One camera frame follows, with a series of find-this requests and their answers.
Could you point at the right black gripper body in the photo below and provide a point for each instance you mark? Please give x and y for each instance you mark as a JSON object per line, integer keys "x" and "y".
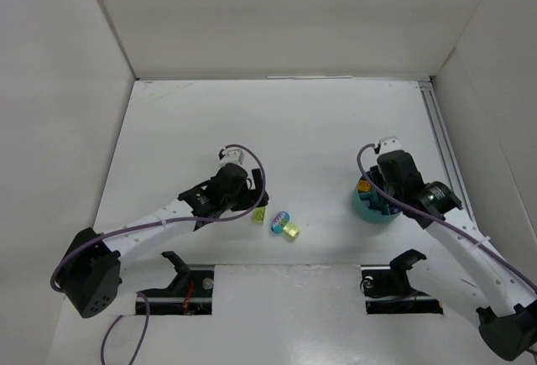
{"x": 375, "y": 186}

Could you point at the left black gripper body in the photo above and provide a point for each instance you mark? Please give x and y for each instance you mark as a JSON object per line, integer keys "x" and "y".
{"x": 252, "y": 193}

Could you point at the teal flower face lego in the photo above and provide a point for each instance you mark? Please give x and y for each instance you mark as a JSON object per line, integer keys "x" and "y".
{"x": 279, "y": 222}

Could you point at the pale yellow lego brick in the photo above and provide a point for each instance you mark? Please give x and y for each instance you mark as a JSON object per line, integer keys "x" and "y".
{"x": 291, "y": 231}

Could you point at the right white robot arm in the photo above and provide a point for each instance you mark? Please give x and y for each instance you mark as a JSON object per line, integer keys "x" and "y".
{"x": 497, "y": 299}

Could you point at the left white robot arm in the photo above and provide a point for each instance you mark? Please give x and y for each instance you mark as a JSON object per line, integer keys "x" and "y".
{"x": 95, "y": 268}

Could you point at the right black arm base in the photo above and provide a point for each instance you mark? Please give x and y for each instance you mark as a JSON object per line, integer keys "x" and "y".
{"x": 387, "y": 290}

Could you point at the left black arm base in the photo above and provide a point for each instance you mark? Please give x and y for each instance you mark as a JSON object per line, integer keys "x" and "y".
{"x": 182, "y": 289}

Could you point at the yellow orange lego brick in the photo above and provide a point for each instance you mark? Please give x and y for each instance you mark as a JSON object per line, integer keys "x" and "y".
{"x": 363, "y": 186}

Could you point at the lime green lego brick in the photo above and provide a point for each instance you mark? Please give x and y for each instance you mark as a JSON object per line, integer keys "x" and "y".
{"x": 259, "y": 214}

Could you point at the teal divided round container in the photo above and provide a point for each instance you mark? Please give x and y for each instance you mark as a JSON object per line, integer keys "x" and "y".
{"x": 373, "y": 208}

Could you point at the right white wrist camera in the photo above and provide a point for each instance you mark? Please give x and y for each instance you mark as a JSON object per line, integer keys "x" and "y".
{"x": 387, "y": 145}

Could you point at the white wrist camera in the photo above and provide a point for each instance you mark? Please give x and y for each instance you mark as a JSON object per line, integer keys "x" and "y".
{"x": 231, "y": 156}
{"x": 387, "y": 145}

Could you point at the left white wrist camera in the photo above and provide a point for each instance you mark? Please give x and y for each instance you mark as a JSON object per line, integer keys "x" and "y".
{"x": 231, "y": 156}

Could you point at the aluminium rail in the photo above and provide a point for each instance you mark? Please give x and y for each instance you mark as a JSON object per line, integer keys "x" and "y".
{"x": 428, "y": 140}

